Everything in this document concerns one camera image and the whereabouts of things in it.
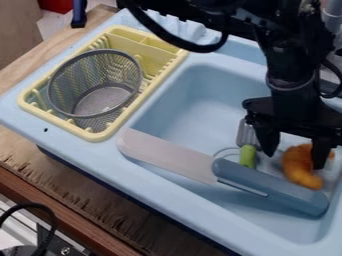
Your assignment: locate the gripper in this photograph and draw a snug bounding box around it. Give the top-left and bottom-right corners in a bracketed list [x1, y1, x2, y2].
[241, 95, 342, 170]

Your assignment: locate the orange toy shrimp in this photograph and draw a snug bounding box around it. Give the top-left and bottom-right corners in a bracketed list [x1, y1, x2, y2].
[279, 143, 337, 191]

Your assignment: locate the light blue toy sink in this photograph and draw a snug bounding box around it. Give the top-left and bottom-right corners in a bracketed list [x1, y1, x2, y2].
[0, 7, 342, 256]

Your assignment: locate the grey mesh basket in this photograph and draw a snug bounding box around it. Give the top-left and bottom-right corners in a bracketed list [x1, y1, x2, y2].
[45, 48, 146, 134]

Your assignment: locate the yellow dish rack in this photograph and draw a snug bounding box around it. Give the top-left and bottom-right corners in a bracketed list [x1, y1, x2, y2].
[16, 24, 192, 144]

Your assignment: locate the blue tool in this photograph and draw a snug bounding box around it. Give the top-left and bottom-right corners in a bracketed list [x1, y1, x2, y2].
[69, 0, 90, 29]

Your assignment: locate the red box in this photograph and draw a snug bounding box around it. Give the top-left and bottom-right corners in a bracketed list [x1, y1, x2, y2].
[36, 0, 75, 15]

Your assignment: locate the silver tool with green handle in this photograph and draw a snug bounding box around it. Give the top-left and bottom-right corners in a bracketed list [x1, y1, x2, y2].
[235, 117, 261, 170]

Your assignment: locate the black cable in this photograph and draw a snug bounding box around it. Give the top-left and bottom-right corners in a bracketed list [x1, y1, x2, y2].
[0, 202, 61, 256]

